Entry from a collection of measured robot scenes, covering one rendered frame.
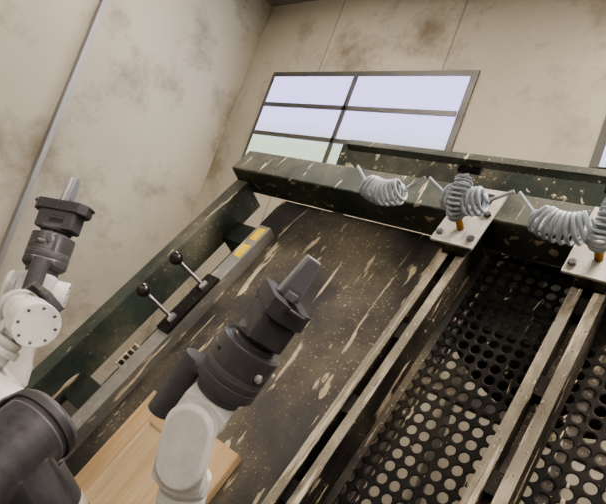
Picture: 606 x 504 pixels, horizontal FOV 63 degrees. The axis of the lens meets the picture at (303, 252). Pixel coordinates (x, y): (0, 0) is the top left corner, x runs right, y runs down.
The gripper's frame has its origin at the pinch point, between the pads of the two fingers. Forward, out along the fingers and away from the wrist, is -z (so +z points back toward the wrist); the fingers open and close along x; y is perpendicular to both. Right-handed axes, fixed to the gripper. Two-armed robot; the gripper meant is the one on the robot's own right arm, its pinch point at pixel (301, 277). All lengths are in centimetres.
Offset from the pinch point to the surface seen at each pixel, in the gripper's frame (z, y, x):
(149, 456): 54, 8, 36
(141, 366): 47, -1, 58
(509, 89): -149, 121, 238
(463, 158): -35, 25, 33
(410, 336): 0.4, 33.9, 24.2
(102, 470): 63, 2, 39
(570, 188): -60, 77, 69
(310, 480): 29.2, 25.9, 10.2
